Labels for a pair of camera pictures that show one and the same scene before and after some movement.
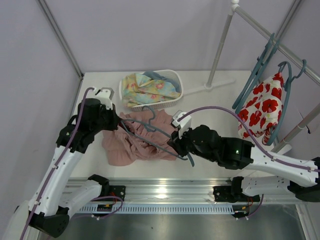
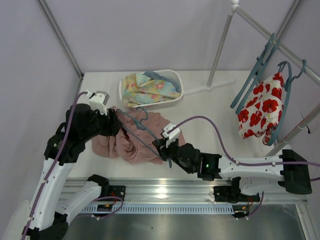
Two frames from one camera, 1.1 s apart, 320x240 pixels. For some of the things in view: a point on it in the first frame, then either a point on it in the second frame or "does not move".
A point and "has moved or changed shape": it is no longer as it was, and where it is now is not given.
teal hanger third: [256, 78] does not move
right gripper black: [176, 145] → [162, 147]
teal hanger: [191, 161] has moved or changed shape
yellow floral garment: [138, 89] does not move
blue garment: [153, 75] does not move
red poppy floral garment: [264, 109] does not move
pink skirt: [141, 136] has moved or changed shape
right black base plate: [224, 194] does not move
